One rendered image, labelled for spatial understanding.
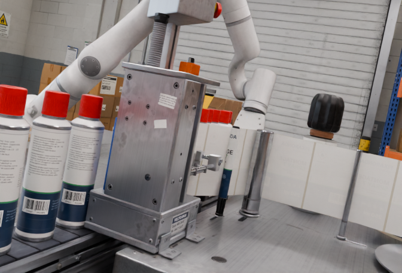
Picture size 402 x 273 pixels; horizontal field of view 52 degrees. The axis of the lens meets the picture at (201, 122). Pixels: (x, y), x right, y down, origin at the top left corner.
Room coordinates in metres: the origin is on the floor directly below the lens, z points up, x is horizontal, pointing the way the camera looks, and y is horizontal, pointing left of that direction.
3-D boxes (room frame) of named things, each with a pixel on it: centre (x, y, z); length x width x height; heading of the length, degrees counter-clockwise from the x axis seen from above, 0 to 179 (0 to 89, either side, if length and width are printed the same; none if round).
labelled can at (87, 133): (0.63, 0.17, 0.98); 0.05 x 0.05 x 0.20
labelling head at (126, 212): (0.65, 0.06, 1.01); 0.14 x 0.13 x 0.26; 157
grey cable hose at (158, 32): (0.97, 0.14, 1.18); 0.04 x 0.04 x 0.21
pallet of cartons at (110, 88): (5.23, 1.40, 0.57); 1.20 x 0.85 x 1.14; 160
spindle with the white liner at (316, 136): (1.04, -0.31, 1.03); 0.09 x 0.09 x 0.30
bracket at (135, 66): (0.65, 0.06, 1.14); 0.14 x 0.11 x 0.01; 157
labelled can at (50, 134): (0.56, 0.20, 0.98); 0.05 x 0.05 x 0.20
